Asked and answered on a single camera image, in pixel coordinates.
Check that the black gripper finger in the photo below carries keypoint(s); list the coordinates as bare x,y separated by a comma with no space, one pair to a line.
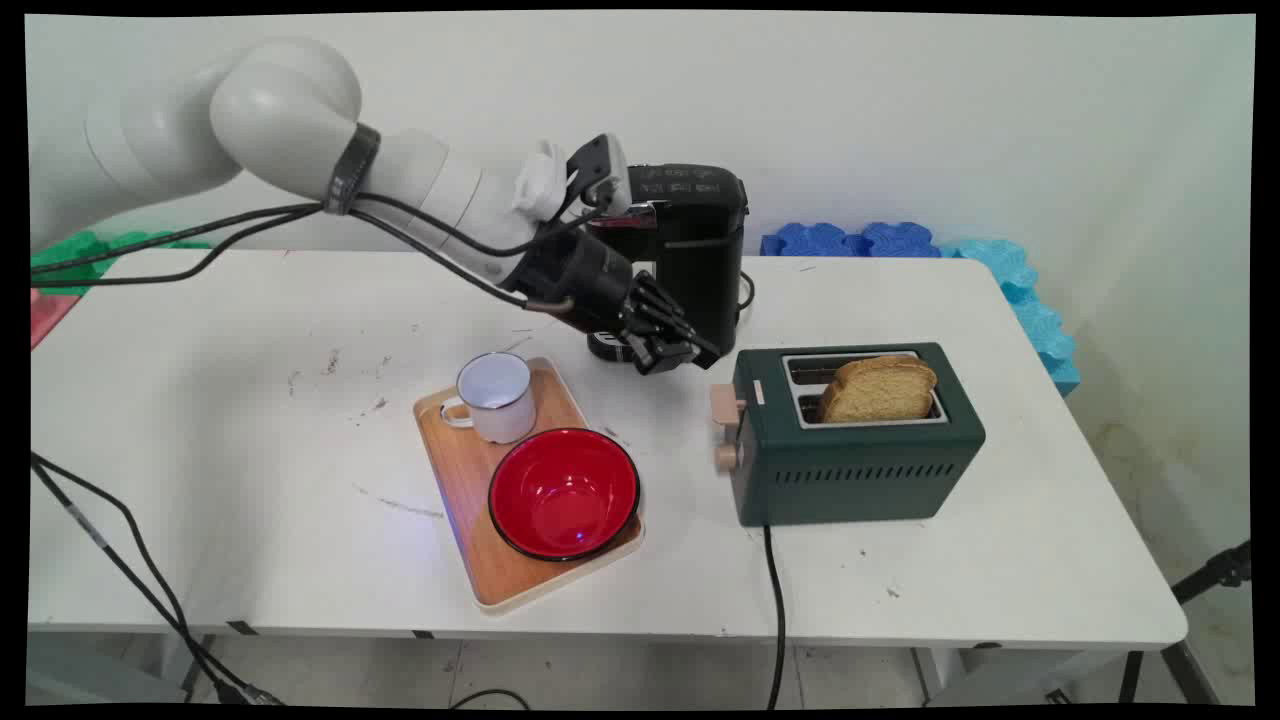
668,318
662,353

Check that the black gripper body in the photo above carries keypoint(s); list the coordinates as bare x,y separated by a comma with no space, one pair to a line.
585,277

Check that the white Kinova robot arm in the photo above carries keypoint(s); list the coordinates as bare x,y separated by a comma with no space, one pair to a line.
290,115

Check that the black coffee machine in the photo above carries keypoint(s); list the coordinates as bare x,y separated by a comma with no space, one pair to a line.
690,260

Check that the white enamel mug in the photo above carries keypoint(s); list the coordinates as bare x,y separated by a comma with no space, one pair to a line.
495,398

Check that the red bowl with black rim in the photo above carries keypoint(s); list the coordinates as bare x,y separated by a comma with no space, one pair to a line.
563,494

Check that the dark blue foam mat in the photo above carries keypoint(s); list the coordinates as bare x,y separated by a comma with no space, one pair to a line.
850,240

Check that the dark green toaster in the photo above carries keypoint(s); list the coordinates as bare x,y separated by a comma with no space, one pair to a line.
850,445

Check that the slice of toast bread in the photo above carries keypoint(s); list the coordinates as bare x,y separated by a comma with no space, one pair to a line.
880,388

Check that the wooden serving tray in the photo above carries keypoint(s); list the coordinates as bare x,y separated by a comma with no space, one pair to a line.
470,480

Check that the light blue foam mat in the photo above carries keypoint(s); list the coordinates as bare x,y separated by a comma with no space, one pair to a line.
1030,305

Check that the red foam mat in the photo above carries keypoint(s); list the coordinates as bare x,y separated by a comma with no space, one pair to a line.
48,315

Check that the black tripod stand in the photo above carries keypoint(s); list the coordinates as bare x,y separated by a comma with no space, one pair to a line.
1190,620

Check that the wrist camera on white mount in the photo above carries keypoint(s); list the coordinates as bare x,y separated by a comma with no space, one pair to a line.
588,180

